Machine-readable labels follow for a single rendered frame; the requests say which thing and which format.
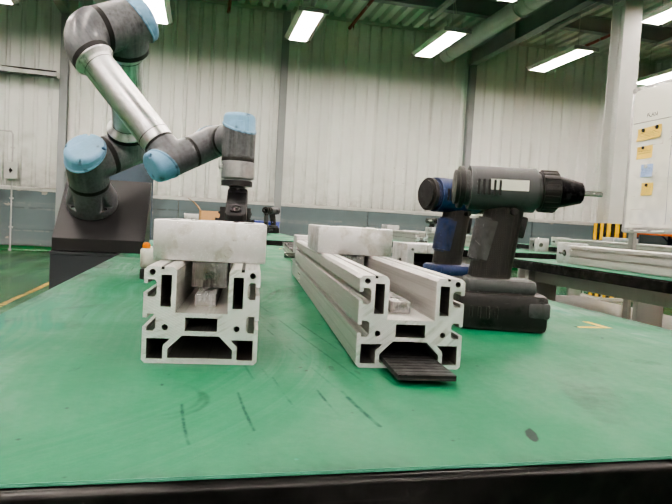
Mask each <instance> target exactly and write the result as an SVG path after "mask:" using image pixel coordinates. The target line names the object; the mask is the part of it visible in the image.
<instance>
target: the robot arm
mask: <svg viewBox="0 0 672 504"><path fill-rule="evenodd" d="M158 37H159V28H158V24H157V21H156V18H155V16H154V14H153V12H152V10H151V9H150V7H149V6H148V5H147V4H146V2H145V1H143V0H111V1H107V2H103V3H98V4H94V5H90V6H84V7H81V8H79V9H77V10H76V11H74V12H73V13H72V14H71V15H70V17H69V18H68V20H67V22H66V25H65V29H64V47H65V50H66V53H67V56H68V58H69V60H70V62H71V63H72V65H73V66H74V67H75V69H76V70H77V71H78V72H79V73H80V74H82V75H86V76H87V77H88V78H89V80H90V81H91V82H92V83H93V85H94V86H95V87H96V89H97V90H98V91H99V93H100V94H101V95H102V96H103V98H104V99H105V100H106V102H107V103H108V104H109V105H110V107H111V113H112V120H110V121H109V123H108V125H107V134H106V135H103V136H101V137H99V136H97V135H94V134H90V135H88V134H82V135H78V136H76V137H74V138H72V139H71V140H69V141H68V142H67V144H66V145H65V148H64V151H63V155H64V159H63V160H64V165H65V168H66V173H67V178H68V183H69V187H68V191H67V194H66V206H67V209H68V211H69V212H70V213H71V214H72V215H73V216H75V217H76V218H79V219H82V220H90V221H92V220H100V219H103V218H106V217H108V216H110V215H111V214H112V213H113V212H114V211H115V210H116V209H117V206H118V196H117V193H116V191H115V189H114V188H113V186H112V185H111V183H110V178H109V177H110V176H112V175H114V174H117V173H119V172H122V171H124V170H126V169H129V168H131V167H134V166H136V165H138V164H142V163H144V167H145V168H146V170H147V173H148V174H149V176H150V177H151V178H152V179H153V180H155V181H157V182H164V181H167V180H170V179H172V178H176V177H178V176H179V175H181V174H183V173H185V172H187V171H189V170H192V169H194V168H196V167H199V166H201V165H203V164H205V163H208V162H210V161H212V160H214V159H217V158H219V157H222V159H221V160H222V164H223V165H219V166H218V168H219V169H222V171H221V178H223V179H224V180H221V185H222V186H229V189H228V193H227V201H226V207H220V211H219V212H218V213H219V214H220V216H219V218H215V220H216V221H234V222H254V221H255V220H251V215H252V213H251V208H247V206H248V190H247V189H245V188H252V184H253V182H251V180H253V179H254V165H255V163H254V159H255V139H256V133H257V131H256V118H255V116H253V115H252V114H249V113H245V112H227V113H225V114H224V118H223V122H222V124H221V125H214V126H213V125H210V126H205V127H202V128H200V129H198V130H197V131H196V132H195V133H193V134H190V135H188V136H186V137H183V138H180V139H176V137H175V136H174V135H173V134H172V132H171V131H170V130H169V129H168V127H167V126H166V125H165V123H164V122H163V121H162V120H161V118H160V117H159V116H158V114H157V113H156V112H155V111H154V109H153V108H152V107H151V105H150V104H149V103H148V102H147V100H146V99H145V98H144V97H143V60H145V59H146V58H147V57H148V54H149V43H154V42H155V41H156V40H157V39H158Z"/></svg>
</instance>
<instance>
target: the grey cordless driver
mask: <svg viewBox="0 0 672 504"><path fill-rule="evenodd" d="M585 196H588V197H602V196H603V192H595V191H585V186H584V184H583V183H581V182H578V181H575V180H571V179H568V178H565V177H562V176H561V175H560V173H558V171H550V170H541V171H540V172H539V171H538V170H537V169H532V168H513V167H493V166H473V165H470V166H469V167H468V170H466V169H465V166H459V167H458V170H457V169H455V171H454V175H453V182H452V203H453V204H455V206H456V208H462V206H463V205H465V208H466V209H468V210H484V211H483V215H482V216H479V218H476V220H475V224H474V228H473V232H472V237H471V241H470V245H469V250H468V254H467V256H469V259H471V261H470V265H469V269H468V273H467V274H466V275H463V276H462V280H463V281H464V282H465V283H466V284H465V296H461V295H458V294H455V293H454V294H453V300H455V301H457V302H460V303H462V304H464V313H463V328H467V329H482V330H497V331H512V332H527V333H544V332H545V331H546V329H547V320H548V319H549V318H550V310H551V306H550V304H548V303H549V301H548V298H547V297H545V296H543V295H540V294H538V293H536V291H537V285H536V283H535V282H533V281H531V280H528V279H525V278H517V277H511V272H512V267H513V262H514V257H515V253H516V248H517V243H518V238H520V239H522V238H524V235H525V231H526V227H527V223H528V218H527V217H524V216H523V214H524V213H533V212H534V211H535V209H536V212H542V213H553V212H555V211H556V210H557V209H558V208H561V207H567V206H572V205H577V204H581V203H582V202H583V200H584V197H585ZM468 274H469V275H468Z"/></svg>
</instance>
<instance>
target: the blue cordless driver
mask: <svg viewBox="0 0 672 504"><path fill-rule="evenodd" d="M452 182H453V179H449V178H439V177H434V178H431V177H428V178H426V179H424V180H423V182H422V183H421V184H420V186H419V189H418V201H419V204H420V206H421V207H422V208H423V209H424V210H430V211H432V212H443V214H442V217H440V218H438V219H437V224H436V229H435V234H434V239H433V244H432V248H433V250H434V254H433V258H432V262H433V263H430V262H426V263H424V264H423V268H426V269H429V270H432V271H436V272H439V273H442V274H445V275H449V276H452V277H455V278H459V279H462V276H463V275H466V274H467V273H468V269H469V265H470V264H464V263H462V258H463V252H464V246H465V240H466V235H467V234H469V233H470V229H471V224H472V218H471V217H470V216H471V214H483V211H484V210H468V209H466V208H465V205H463V206H462V208H456V206H455V204H453V203H452Z"/></svg>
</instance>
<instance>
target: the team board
mask: <svg viewBox="0 0 672 504"><path fill-rule="evenodd" d="M621 231H622V232H624V233H629V236H628V248H627V249H629V250H636V239H637V233H649V234H672V78H671V79H668V80H664V81H661V82H657V83H654V84H650V85H647V86H643V87H638V88H635V89H634V90H633V98H632V110H631V122H630V134H629V146H628V159H627V171H626V183H625V195H624V207H623V219H622V229H621ZM630 311H631V300H626V299H623V308H622V318H625V319H629V320H630Z"/></svg>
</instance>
